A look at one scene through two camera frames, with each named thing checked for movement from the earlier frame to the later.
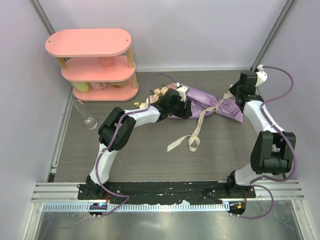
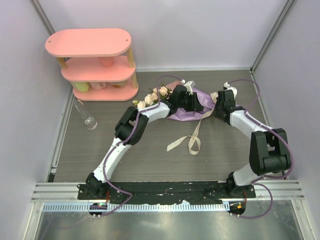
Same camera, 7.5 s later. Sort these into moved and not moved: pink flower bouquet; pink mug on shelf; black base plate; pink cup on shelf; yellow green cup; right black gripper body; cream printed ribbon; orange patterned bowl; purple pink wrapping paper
Moved: purple pink wrapping paper; cream printed ribbon; right black gripper body
Not moved: pink mug on shelf; yellow green cup; orange patterned bowl; pink cup on shelf; pink flower bouquet; black base plate
